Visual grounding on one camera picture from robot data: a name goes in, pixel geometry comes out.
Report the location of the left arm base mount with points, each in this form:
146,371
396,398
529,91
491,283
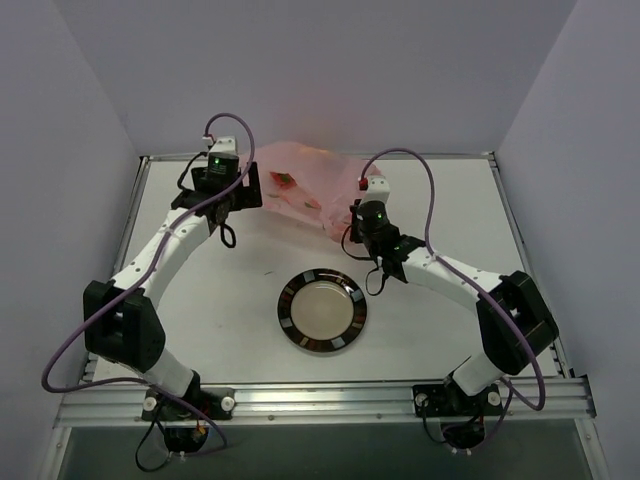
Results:
216,407

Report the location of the fake strawberry in bag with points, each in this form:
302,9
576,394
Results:
283,180

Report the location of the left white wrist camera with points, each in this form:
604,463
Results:
221,146

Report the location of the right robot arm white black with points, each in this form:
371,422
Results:
515,323

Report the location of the pink plastic bag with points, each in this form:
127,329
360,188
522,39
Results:
327,185

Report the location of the round plate dark rim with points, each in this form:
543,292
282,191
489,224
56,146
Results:
322,311

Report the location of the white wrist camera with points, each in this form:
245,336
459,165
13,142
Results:
221,146
374,188

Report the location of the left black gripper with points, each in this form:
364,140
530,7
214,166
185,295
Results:
252,185

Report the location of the aluminium front rail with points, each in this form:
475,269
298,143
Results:
312,403

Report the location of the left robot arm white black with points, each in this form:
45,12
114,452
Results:
123,325

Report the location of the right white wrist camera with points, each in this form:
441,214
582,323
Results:
374,188

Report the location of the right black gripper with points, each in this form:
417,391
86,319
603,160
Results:
355,226

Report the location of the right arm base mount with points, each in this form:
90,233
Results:
439,400

